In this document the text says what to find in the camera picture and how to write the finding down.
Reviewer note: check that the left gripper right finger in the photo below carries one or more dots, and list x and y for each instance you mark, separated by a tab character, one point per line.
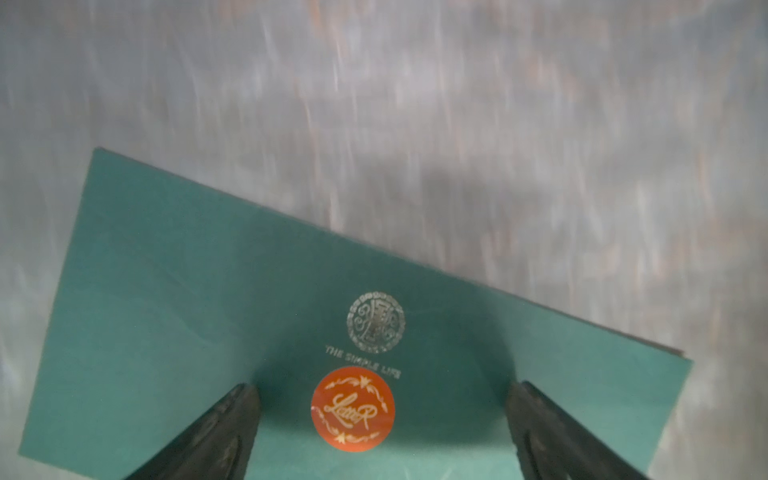
551	444

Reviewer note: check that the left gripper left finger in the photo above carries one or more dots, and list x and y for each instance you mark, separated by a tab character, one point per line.
217	445

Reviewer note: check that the dark green envelope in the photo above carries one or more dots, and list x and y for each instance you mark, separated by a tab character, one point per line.
368	366

